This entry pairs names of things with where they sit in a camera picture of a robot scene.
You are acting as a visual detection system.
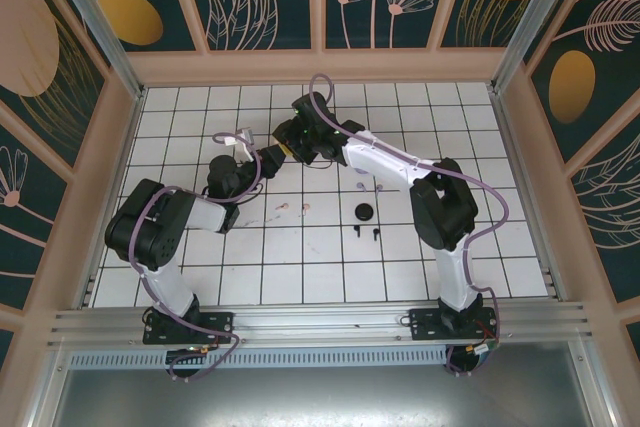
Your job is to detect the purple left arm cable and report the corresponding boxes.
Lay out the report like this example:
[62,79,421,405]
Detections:
[127,132,265,383]

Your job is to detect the slotted grey cable duct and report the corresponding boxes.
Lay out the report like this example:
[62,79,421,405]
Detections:
[64,348,451,369]

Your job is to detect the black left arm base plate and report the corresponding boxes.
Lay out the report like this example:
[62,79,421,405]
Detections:
[142,310,236,347]

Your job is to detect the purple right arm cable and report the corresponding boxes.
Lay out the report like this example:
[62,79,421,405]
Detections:
[308,72,511,378]

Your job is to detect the grey metal sheet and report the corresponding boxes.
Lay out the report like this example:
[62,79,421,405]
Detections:
[49,365,614,427]

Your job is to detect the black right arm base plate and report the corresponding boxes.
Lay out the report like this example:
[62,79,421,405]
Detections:
[407,306,501,342]

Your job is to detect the aluminium mounting rail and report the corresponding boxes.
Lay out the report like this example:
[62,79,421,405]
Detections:
[47,300,596,350]

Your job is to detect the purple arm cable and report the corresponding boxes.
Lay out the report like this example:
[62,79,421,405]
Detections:
[308,72,511,378]
[127,132,265,383]

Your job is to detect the aluminium corner post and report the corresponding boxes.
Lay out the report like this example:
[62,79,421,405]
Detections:
[38,0,147,101]
[491,0,601,94]

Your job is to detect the green circuit board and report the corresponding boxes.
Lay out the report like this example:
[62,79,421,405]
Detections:
[469,340,501,358]

